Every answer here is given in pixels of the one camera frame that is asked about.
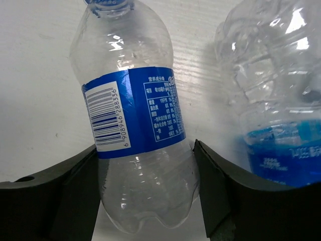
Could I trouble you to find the blue cap water bottle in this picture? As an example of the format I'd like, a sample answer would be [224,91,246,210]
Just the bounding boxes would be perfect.
[70,1,199,233]

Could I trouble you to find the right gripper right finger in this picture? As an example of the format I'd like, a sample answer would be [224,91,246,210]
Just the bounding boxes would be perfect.
[194,141,320,240]

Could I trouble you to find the crushed blue label bottle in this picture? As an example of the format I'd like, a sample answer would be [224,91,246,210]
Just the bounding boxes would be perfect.
[215,1,320,187]

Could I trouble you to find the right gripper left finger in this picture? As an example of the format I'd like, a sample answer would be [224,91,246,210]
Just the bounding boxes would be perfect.
[1,146,100,240]

